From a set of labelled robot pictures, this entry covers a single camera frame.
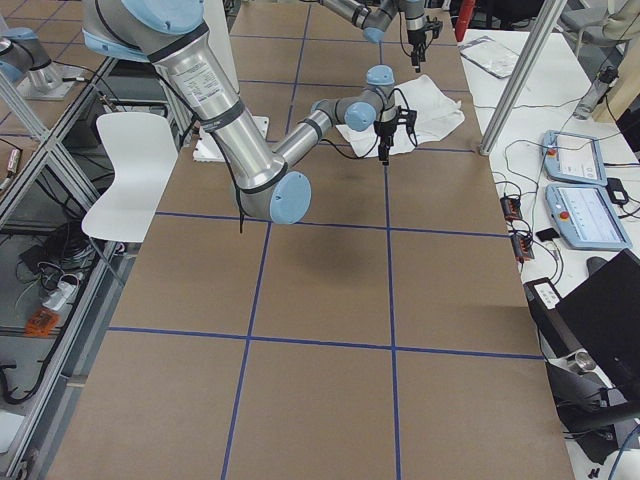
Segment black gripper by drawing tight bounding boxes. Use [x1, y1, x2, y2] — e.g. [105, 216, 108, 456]
[405, 15, 443, 68]
[373, 107, 417, 166]

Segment white printed t-shirt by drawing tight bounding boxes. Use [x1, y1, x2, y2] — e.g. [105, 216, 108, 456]
[337, 75, 465, 157]

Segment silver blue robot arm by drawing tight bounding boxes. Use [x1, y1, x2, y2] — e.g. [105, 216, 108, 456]
[317, 0, 443, 73]
[83, 1, 417, 224]

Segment red cylinder object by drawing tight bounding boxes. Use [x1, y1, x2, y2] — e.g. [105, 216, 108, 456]
[454, 0, 476, 42]

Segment white foil-edged package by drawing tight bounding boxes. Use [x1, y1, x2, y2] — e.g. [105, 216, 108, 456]
[460, 36, 519, 79]

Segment black orange adapter box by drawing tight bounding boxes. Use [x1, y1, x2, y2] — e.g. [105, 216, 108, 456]
[500, 196, 523, 221]

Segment upper blue teach pendant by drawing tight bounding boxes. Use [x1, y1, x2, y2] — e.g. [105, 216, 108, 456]
[541, 130, 607, 186]

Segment blue teach pendant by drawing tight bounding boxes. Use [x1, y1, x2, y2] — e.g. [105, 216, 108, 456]
[545, 183, 632, 251]
[541, 130, 607, 186]

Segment lower blue teach pendant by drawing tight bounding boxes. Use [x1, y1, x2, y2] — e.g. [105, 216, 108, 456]
[545, 183, 632, 251]

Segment white plastic chair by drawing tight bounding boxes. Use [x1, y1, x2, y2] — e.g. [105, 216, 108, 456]
[82, 111, 178, 243]

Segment black laptop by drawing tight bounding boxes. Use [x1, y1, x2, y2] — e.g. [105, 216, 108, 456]
[524, 249, 639, 400]

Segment orange box on floor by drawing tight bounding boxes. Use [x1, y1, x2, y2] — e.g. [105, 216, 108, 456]
[25, 308, 59, 337]

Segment aluminium frame post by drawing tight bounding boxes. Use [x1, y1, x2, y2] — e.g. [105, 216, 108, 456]
[479, 0, 567, 156]

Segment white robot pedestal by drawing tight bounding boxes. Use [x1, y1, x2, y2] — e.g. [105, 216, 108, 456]
[194, 0, 272, 173]

